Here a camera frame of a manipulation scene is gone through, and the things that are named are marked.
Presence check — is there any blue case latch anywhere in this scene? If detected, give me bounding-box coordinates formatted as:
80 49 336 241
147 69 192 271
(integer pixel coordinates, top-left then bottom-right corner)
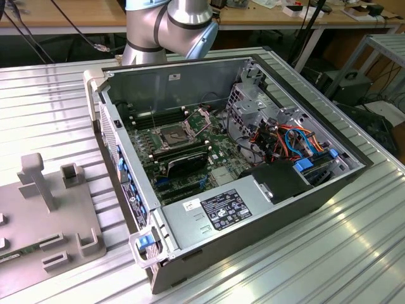
135 236 152 251

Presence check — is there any hard disk in blue carrier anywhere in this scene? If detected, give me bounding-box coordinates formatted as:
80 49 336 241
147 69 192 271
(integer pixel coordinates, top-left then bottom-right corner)
292 148 341 188

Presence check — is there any silver drive cage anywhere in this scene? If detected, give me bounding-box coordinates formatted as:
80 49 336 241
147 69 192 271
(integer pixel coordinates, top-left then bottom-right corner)
225 82 303 161

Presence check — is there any silver metal frame table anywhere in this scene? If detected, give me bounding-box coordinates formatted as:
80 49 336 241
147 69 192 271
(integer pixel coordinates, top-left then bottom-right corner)
324 33 405 99

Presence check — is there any black hanging cable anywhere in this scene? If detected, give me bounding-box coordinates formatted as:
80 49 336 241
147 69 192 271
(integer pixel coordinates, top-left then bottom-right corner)
289 0 328 66

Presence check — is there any white box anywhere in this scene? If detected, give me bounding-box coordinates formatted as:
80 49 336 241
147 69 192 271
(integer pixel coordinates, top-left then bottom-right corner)
282 4 326 19

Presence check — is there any dark side panel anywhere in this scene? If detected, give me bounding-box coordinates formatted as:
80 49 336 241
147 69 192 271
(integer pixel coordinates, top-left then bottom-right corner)
335 101 400 156

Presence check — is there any blue wire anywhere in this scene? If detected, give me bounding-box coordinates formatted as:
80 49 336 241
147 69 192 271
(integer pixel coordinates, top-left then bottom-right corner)
284 126 317 158

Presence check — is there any grey case handle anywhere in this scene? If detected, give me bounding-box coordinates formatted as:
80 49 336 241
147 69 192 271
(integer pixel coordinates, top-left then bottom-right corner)
128 227 167 269
82 70 110 123

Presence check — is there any wooden desk white frame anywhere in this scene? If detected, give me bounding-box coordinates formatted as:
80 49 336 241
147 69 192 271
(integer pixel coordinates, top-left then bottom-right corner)
0 0 127 36
218 0 402 73

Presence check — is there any CPU socket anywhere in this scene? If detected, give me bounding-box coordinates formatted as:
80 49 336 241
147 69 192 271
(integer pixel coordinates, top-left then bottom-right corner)
157 122 199 150

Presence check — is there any open grey PC case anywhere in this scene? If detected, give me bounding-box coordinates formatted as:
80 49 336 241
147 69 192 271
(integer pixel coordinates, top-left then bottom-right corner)
82 55 375 295

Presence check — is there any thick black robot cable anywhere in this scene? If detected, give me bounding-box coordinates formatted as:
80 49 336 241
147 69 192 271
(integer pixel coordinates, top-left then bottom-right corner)
0 0 56 65

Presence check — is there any black RAM slot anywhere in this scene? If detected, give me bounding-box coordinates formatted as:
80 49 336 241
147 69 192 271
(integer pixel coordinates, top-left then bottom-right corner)
132 110 190 129
128 106 186 122

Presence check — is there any thin cable with silver connector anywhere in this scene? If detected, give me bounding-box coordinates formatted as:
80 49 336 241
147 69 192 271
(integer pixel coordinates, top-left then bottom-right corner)
50 0 111 53

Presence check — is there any black RAM stick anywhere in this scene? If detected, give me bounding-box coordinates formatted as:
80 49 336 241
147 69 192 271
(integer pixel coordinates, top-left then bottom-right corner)
148 140 210 158

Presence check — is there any black drive box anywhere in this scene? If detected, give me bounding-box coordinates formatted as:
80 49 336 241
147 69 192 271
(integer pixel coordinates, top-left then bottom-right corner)
239 160 315 206

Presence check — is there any green motherboard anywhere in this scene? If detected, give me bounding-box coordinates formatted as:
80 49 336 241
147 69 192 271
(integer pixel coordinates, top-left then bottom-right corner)
121 101 254 206

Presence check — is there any grey parts rack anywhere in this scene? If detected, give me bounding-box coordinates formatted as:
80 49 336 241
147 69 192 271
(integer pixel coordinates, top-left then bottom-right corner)
0 153 108 301

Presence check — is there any metal socket cover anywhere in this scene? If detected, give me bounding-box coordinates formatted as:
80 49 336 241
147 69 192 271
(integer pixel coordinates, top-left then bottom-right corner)
182 108 212 137

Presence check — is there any black graphics card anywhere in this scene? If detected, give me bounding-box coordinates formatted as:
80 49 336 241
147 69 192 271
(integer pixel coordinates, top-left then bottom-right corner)
164 151 210 179

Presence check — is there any silver power supply unit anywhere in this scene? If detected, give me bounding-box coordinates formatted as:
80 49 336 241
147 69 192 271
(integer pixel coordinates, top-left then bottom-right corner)
159 175 278 253

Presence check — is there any black device with handle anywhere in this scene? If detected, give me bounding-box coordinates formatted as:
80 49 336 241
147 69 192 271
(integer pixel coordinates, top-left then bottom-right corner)
317 70 373 106

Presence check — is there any brown cardboard box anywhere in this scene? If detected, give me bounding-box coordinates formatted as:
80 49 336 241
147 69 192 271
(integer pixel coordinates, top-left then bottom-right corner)
340 4 371 22

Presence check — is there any black office chair base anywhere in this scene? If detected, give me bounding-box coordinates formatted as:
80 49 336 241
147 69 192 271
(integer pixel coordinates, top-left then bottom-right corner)
34 31 111 63

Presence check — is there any green RAM stick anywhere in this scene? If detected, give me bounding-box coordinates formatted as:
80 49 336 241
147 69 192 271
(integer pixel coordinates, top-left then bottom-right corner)
0 246 44 264

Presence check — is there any black wire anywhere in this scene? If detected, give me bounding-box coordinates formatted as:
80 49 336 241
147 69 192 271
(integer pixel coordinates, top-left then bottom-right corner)
226 109 265 165

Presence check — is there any silver chipset heatsink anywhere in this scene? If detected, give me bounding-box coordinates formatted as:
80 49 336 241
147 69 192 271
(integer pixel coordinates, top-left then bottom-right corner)
209 167 237 187

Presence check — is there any black expansion slot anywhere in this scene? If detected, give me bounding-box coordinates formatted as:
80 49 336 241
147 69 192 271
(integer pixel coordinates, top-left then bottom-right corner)
159 185 203 202
154 177 206 193

